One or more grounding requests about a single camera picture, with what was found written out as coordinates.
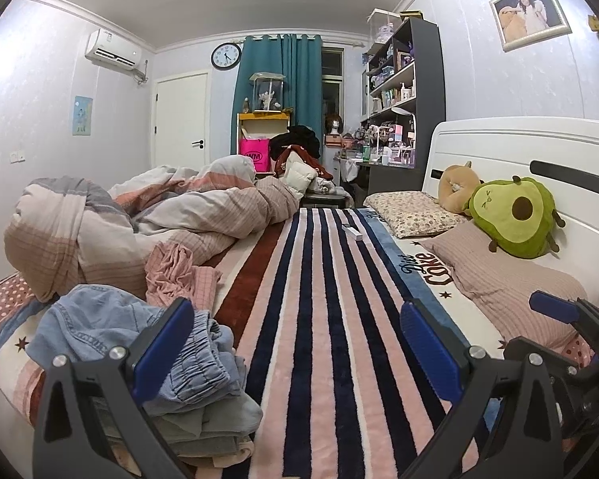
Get white desk lamp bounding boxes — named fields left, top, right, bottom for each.
left=390, top=106, right=417, bottom=165

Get round wall clock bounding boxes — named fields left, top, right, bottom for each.
left=210, top=42, right=242, bottom=71

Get small wall poster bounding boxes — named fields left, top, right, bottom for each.
left=72, top=95, right=94, bottom=137

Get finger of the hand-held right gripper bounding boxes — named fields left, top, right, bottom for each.
left=529, top=289, right=599, bottom=347

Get white puffer jacket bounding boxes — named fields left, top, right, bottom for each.
left=280, top=152, right=317, bottom=200

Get white door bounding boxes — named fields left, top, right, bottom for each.
left=152, top=72, right=210, bottom=170

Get pink striped comforter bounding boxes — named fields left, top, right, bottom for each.
left=4, top=154, right=300, bottom=303

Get pink ribbed pillow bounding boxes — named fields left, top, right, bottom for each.
left=419, top=220, right=599, bottom=350

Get yellow shelf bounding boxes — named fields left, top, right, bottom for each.
left=236, top=111, right=293, bottom=175

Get floral pillow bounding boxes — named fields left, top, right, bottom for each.
left=363, top=191, right=472, bottom=239

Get dark grey bookshelf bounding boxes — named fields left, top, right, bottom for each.
left=362, top=19, right=447, bottom=210

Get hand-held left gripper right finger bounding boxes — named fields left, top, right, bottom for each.
left=400, top=300, right=566, bottom=479

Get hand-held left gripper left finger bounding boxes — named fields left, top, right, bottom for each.
left=32, top=297, right=196, bottom=479

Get pink checked garment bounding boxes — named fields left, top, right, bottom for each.
left=145, top=243, right=223, bottom=310

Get white bed headboard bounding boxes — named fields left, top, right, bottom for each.
left=422, top=117, right=599, bottom=310

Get window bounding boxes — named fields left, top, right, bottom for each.
left=322, top=47, right=347, bottom=131

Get mannequin head with wig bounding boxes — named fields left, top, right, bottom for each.
left=325, top=114, right=344, bottom=146

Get framed wall picture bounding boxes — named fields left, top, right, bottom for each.
left=489, top=0, right=572, bottom=51

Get light blue denim pants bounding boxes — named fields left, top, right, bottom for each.
left=27, top=284, right=248, bottom=405

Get striped plush blanket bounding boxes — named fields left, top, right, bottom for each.
left=0, top=207, right=510, bottom=479

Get teal curtain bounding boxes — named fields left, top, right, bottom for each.
left=231, top=33, right=325, bottom=160

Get light blue folded garment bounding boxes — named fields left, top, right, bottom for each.
left=150, top=389, right=264, bottom=435

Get glass display case with figure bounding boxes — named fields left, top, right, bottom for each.
left=250, top=72, right=286, bottom=113

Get white air conditioner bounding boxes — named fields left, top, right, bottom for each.
left=85, top=29, right=143, bottom=68

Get cluttered desk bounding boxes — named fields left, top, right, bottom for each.
left=334, top=152, right=422, bottom=198

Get clear display case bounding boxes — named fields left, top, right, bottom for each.
left=367, top=8, right=403, bottom=43

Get pink shopping bag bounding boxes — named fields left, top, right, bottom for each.
left=238, top=137, right=271, bottom=174

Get brown plush toy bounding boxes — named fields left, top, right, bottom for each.
left=438, top=161, right=485, bottom=216

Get black stool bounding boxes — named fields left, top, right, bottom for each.
left=299, top=194, right=350, bottom=210

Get grey folded garment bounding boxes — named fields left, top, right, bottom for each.
left=170, top=429, right=255, bottom=461

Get avocado plush toy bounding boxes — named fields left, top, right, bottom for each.
left=468, top=176, right=566, bottom=259

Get pile of clothes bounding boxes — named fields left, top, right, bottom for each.
left=270, top=126, right=337, bottom=195

